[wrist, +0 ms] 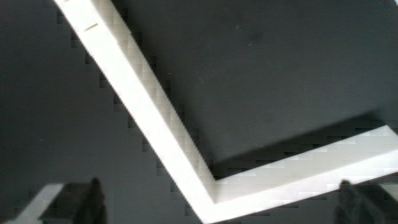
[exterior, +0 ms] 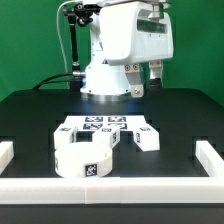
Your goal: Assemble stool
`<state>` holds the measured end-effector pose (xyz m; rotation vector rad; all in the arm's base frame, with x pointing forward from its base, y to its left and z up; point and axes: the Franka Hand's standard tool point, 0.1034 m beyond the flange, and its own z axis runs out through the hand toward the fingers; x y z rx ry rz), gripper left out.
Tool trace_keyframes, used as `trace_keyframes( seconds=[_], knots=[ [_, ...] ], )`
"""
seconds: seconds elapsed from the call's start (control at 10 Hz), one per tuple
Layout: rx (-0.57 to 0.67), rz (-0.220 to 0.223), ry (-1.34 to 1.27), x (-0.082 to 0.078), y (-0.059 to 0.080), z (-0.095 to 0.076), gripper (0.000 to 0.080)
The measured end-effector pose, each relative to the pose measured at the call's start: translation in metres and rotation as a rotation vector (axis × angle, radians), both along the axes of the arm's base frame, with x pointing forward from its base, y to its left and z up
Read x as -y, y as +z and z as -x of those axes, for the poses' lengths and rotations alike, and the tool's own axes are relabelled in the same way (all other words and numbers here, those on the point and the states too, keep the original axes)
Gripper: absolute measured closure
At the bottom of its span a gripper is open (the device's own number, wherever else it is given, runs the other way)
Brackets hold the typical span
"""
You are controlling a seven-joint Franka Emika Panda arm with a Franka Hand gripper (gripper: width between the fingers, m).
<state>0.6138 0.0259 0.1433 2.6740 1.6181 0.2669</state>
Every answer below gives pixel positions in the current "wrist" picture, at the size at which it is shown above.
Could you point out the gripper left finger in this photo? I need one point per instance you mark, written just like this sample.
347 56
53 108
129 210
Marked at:
67 204

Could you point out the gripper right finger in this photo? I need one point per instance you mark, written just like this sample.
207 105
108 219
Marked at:
367 203

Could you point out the white U-shaped fence wall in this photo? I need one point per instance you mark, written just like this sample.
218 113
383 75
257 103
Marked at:
355 160

